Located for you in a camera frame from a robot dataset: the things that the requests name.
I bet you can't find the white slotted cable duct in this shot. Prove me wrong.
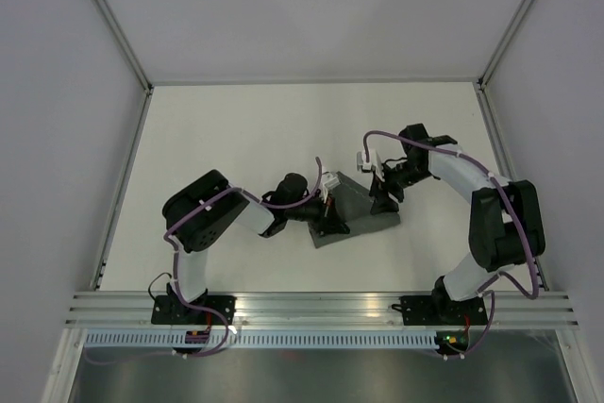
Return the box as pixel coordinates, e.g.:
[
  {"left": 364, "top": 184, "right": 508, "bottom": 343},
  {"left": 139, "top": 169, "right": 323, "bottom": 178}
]
[{"left": 85, "top": 329, "right": 438, "bottom": 350}]

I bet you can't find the left aluminium frame post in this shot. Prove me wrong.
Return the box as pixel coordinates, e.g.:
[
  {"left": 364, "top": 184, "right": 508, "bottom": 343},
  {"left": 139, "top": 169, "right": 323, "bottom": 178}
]
[{"left": 92, "top": 0, "right": 153, "bottom": 93}]

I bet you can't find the right aluminium frame post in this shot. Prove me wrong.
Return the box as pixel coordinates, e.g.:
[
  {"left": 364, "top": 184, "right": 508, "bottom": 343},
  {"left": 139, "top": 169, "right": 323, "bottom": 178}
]
[{"left": 476, "top": 0, "right": 537, "bottom": 90}]

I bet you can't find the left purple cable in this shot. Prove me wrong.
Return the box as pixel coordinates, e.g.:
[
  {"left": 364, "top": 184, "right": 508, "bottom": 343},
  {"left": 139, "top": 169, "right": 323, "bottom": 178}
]
[{"left": 84, "top": 156, "right": 327, "bottom": 366}]

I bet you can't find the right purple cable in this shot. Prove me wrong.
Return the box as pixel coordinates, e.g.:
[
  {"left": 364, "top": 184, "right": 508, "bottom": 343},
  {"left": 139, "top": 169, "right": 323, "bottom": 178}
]
[{"left": 361, "top": 128, "right": 542, "bottom": 361}]

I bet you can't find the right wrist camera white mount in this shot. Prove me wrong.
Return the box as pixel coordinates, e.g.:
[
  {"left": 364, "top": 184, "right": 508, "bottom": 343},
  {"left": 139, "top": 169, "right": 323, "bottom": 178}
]
[{"left": 357, "top": 148, "right": 384, "bottom": 182}]

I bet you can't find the grey cloth napkin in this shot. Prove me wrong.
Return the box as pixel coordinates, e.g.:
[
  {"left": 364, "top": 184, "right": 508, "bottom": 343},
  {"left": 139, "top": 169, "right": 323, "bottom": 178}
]
[{"left": 309, "top": 172, "right": 401, "bottom": 248}]

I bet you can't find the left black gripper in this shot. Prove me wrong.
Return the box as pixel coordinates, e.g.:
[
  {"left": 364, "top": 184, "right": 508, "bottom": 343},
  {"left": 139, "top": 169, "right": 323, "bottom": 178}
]
[{"left": 286, "top": 193, "right": 347, "bottom": 237}]

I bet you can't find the aluminium table edge rail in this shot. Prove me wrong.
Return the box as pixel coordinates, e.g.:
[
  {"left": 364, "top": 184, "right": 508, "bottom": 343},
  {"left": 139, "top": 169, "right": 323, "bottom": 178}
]
[
  {"left": 476, "top": 84, "right": 551, "bottom": 292},
  {"left": 88, "top": 85, "right": 155, "bottom": 291}
]

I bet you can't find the aluminium frame post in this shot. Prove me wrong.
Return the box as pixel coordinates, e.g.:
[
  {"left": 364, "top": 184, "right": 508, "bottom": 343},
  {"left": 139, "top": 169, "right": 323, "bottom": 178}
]
[
  {"left": 92, "top": 0, "right": 153, "bottom": 93},
  {"left": 476, "top": 0, "right": 537, "bottom": 90}
]

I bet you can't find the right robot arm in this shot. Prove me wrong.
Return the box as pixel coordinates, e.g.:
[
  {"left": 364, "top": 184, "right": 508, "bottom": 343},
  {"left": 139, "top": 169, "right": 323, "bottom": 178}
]
[{"left": 357, "top": 124, "right": 545, "bottom": 324}]

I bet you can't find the right aluminium table edge rail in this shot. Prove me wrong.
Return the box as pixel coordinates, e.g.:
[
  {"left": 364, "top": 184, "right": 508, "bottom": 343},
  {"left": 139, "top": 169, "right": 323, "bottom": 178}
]
[{"left": 476, "top": 84, "right": 551, "bottom": 292}]

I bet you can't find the back aluminium frame bar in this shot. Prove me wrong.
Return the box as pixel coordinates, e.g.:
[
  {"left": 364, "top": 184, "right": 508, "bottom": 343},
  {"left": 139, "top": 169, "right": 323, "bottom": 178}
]
[{"left": 151, "top": 76, "right": 480, "bottom": 87}]

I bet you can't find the aluminium mounting rail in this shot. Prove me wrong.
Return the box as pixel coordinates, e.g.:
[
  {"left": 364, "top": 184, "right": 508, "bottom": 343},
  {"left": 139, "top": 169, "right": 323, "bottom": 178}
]
[{"left": 64, "top": 291, "right": 579, "bottom": 331}]

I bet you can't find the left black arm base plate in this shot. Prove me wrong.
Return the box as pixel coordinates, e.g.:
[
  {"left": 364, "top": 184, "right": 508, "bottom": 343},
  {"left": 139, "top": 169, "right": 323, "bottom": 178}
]
[{"left": 151, "top": 294, "right": 236, "bottom": 326}]

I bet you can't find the purple cable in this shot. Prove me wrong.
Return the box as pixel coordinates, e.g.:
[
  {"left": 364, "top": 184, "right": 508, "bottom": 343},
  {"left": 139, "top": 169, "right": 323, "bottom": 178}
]
[
  {"left": 361, "top": 128, "right": 542, "bottom": 361},
  {"left": 84, "top": 156, "right": 327, "bottom": 366}
]

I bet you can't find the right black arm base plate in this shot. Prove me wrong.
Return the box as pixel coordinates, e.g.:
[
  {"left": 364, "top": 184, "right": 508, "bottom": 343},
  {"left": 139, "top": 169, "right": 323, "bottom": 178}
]
[{"left": 391, "top": 295, "right": 488, "bottom": 327}]

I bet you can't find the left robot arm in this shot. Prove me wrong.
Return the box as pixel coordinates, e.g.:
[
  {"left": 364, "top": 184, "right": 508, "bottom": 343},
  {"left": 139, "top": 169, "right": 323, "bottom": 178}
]
[{"left": 161, "top": 170, "right": 350, "bottom": 324}]

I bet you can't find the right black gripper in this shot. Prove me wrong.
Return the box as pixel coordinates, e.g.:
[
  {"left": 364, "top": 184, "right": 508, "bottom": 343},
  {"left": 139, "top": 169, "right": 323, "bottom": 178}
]
[{"left": 369, "top": 160, "right": 431, "bottom": 215}]

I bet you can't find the left aluminium table edge rail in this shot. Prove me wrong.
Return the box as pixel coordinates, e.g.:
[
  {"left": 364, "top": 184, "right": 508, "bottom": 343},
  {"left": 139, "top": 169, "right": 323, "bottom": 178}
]
[{"left": 88, "top": 85, "right": 155, "bottom": 291}]

